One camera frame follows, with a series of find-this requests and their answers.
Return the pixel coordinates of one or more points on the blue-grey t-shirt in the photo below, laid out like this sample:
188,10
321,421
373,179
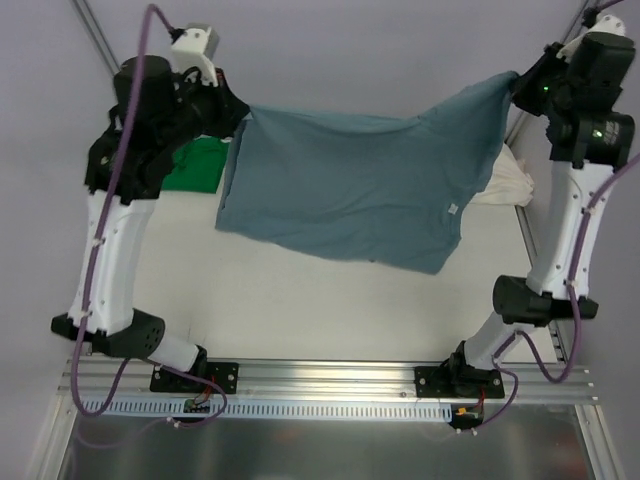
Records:
355,187

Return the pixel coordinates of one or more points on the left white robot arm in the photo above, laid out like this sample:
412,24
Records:
159,109

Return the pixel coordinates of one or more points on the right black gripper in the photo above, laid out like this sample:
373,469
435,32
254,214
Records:
532,85

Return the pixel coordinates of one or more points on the cream white t-shirt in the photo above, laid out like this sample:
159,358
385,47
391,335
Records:
509,184

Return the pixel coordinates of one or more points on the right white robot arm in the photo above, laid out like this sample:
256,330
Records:
575,87

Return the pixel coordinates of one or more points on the aluminium mounting rail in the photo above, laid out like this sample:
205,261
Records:
325,380

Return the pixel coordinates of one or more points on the left aluminium frame post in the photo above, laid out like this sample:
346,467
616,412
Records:
96,35

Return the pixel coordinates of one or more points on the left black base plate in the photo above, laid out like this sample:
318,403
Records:
224,374

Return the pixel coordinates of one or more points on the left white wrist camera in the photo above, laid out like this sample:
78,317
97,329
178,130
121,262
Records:
194,47

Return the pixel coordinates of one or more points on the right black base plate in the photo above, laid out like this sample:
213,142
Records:
444,381

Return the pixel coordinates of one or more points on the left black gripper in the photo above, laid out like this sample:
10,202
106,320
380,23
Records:
220,107

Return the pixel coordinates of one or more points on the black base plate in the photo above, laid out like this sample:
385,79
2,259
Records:
224,374
444,381

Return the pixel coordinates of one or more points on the green folded t-shirt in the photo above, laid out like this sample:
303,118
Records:
198,166

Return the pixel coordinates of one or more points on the right aluminium frame post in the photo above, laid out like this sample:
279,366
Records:
572,31

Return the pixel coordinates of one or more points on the white slotted cable duct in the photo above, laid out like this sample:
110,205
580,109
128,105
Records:
237,408

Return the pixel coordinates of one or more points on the aluminium frame post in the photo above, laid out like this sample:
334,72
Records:
572,31
96,35

